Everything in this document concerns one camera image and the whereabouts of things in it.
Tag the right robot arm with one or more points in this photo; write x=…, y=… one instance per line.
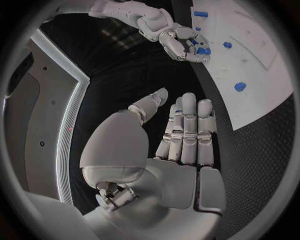
x=150, y=17

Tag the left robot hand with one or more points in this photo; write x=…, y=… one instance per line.
x=164, y=183

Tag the blue gear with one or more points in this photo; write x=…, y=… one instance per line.
x=203, y=51

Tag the blue block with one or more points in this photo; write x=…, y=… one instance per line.
x=240, y=87

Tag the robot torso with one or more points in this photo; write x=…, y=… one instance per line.
x=49, y=105

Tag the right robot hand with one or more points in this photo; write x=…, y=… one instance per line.
x=174, y=46

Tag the blue long cylinder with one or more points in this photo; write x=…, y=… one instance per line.
x=200, y=14

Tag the small blue peg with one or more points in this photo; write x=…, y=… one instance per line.
x=197, y=28

